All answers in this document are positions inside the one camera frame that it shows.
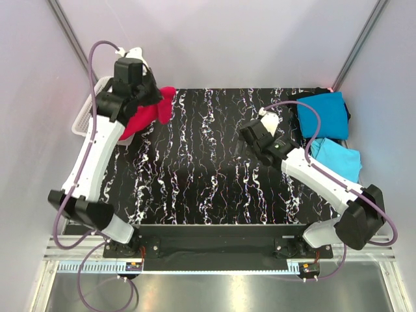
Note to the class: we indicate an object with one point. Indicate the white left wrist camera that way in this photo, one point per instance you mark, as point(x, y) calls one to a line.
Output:
point(134, 53)

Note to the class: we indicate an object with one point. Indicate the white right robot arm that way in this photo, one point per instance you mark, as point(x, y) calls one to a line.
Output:
point(360, 208)

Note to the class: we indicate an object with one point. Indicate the folded light blue t shirt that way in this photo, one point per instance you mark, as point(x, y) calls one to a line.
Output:
point(343, 161)

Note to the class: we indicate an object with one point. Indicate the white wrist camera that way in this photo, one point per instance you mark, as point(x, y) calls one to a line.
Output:
point(270, 120)
point(134, 53)

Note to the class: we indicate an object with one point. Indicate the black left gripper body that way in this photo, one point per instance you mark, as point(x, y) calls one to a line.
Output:
point(134, 94)

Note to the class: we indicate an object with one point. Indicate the left aluminium corner post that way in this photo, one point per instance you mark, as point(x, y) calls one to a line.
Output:
point(69, 33)

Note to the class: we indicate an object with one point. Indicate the aluminium corner post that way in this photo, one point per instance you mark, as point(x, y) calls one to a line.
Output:
point(362, 38)
point(69, 33)

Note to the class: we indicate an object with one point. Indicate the white plastic basket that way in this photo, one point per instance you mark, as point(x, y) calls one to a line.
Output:
point(80, 125)

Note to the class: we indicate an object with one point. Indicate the right aluminium corner post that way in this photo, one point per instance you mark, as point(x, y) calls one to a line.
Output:
point(362, 38)

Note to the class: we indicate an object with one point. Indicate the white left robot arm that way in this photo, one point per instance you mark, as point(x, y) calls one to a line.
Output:
point(78, 199)

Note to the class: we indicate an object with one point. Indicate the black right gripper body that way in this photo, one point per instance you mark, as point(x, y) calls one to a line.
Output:
point(255, 153)

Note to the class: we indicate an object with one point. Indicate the red t shirt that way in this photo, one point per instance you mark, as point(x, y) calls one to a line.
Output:
point(146, 115)

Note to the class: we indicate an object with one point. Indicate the aluminium frame rail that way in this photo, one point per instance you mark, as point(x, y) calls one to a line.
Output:
point(215, 248)

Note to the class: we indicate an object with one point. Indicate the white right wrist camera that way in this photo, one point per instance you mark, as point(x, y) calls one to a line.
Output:
point(270, 120)

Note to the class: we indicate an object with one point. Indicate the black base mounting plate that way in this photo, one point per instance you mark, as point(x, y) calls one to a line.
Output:
point(224, 264)

